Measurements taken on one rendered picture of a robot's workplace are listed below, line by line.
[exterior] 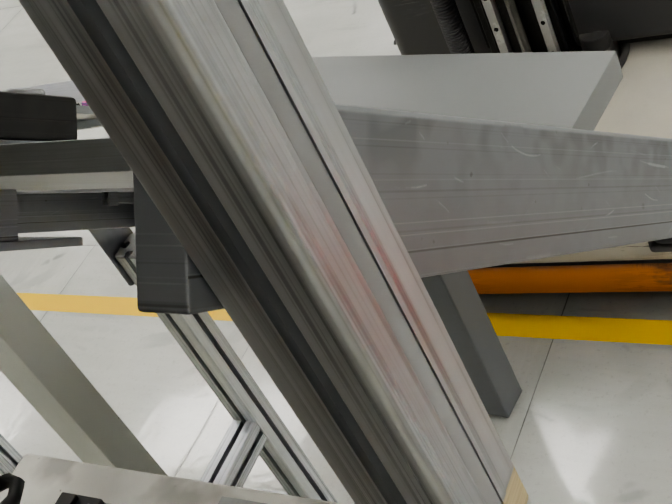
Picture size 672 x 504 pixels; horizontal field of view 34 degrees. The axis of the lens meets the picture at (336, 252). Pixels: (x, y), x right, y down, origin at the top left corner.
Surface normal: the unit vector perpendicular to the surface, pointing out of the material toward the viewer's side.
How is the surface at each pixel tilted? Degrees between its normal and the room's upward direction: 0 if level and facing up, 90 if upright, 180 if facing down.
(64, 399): 90
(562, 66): 0
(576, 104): 0
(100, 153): 48
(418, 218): 90
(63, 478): 0
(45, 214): 90
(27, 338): 90
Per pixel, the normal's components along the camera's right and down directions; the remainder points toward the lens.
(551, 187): 0.84, 0.01
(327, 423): -0.39, 0.72
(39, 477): -0.39, -0.70
